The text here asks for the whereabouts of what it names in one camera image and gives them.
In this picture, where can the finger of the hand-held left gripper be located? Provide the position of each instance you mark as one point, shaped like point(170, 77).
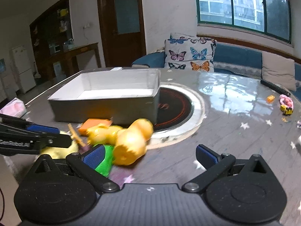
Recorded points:
point(42, 129)
point(54, 141)

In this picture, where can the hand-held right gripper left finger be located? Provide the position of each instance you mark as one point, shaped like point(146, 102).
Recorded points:
point(94, 156)

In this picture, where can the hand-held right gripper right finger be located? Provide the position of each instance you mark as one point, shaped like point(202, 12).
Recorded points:
point(207, 155)

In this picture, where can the pale yellow plush toy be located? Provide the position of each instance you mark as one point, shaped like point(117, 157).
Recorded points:
point(63, 151)

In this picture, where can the green packet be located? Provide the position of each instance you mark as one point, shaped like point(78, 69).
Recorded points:
point(107, 162)

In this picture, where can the grey cardboard box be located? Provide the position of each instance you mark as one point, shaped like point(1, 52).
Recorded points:
point(105, 103)

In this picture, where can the small tan toy figure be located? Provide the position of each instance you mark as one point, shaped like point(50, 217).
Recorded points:
point(76, 137)

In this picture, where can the orange packet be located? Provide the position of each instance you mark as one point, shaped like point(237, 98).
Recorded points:
point(94, 124)

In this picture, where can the pink tissue pack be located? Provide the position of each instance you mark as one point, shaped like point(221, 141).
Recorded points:
point(13, 107)

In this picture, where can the round built-in induction cooktop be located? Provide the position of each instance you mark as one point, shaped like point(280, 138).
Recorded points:
point(176, 113)

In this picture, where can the white refrigerator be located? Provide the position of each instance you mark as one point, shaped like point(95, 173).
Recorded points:
point(23, 70)

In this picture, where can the white microwave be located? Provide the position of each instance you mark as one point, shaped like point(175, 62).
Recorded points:
point(57, 48)

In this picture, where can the dark wooden side table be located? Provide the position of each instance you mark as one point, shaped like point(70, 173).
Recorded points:
point(77, 51)

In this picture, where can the small orange toy block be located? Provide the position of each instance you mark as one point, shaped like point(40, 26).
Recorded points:
point(271, 98)

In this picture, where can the small yellow toy car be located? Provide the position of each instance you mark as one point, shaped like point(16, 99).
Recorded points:
point(287, 110)

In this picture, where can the pink toy figure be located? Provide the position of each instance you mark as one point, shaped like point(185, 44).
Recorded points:
point(286, 100)

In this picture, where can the black remote control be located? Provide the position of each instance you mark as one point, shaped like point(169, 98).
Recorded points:
point(275, 87)

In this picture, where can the dark wooden display cabinet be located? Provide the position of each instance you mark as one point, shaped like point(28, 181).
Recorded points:
point(51, 28)

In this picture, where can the blue sofa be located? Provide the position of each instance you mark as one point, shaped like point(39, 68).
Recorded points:
point(235, 54)

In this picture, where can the butterfly print pillow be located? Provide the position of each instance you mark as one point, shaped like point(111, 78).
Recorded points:
point(188, 51)

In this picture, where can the grey cushion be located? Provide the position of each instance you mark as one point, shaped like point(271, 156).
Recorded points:
point(278, 69)

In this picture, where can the dark wooden door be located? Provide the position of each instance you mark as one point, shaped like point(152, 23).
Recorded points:
point(122, 23)

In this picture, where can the green framed window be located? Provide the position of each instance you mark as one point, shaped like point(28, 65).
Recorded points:
point(235, 4)

